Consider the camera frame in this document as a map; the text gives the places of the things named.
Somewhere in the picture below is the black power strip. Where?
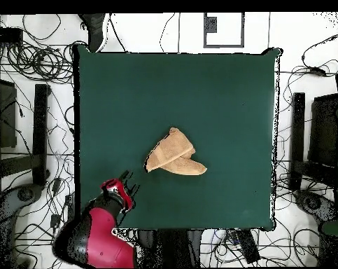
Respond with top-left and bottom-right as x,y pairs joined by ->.
235,228 -> 261,265
64,193 -> 77,225

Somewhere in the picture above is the coil of black cables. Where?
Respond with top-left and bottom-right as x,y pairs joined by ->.
6,40 -> 74,85

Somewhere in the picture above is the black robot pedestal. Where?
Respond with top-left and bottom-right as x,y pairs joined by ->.
137,228 -> 203,268

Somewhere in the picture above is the grey swivel chair base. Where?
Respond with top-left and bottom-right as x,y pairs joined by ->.
293,188 -> 338,225
0,183 -> 45,268

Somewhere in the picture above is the black cabinet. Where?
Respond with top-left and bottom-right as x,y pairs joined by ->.
0,76 -> 18,149

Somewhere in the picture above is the black metal stand foot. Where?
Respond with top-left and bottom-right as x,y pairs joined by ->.
288,92 -> 338,191
0,83 -> 51,186

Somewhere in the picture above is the black chair seat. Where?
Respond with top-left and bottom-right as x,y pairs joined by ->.
308,93 -> 338,169

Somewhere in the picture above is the tan terry towel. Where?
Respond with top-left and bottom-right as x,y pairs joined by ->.
143,127 -> 208,177

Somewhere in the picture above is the black flat box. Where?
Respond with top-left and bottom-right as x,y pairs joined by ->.
0,27 -> 24,44

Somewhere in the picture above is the dark green table cloth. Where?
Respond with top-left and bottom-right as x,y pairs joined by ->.
73,44 -> 283,232

